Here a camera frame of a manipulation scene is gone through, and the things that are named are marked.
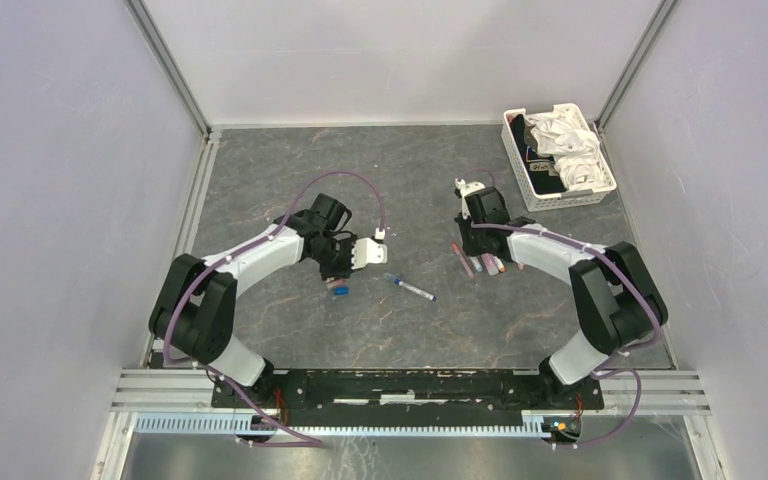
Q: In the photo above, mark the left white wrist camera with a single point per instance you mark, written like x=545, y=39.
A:
x=366, y=252

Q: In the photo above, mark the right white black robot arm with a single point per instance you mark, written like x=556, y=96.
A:
x=618, y=306

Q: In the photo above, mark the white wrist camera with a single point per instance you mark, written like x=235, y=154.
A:
x=463, y=189
x=366, y=252

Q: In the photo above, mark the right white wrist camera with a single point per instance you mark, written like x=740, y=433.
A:
x=463, y=189

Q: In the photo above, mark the crumpled white cloth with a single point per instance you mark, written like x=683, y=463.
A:
x=563, y=134

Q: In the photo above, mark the red thin pen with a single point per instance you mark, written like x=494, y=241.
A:
x=463, y=260

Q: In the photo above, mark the clear cap blue pen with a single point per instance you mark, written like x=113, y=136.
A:
x=409, y=287

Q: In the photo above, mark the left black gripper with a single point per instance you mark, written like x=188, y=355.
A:
x=345, y=270

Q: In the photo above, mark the pink highlighter pen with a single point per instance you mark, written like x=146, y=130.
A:
x=490, y=264

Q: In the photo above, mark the white plastic basket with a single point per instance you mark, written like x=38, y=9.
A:
x=539, y=183

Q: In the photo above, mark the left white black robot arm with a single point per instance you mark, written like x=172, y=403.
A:
x=197, y=303

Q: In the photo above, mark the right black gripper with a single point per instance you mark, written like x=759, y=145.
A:
x=470, y=249

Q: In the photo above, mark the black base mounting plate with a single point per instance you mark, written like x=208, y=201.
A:
x=420, y=397

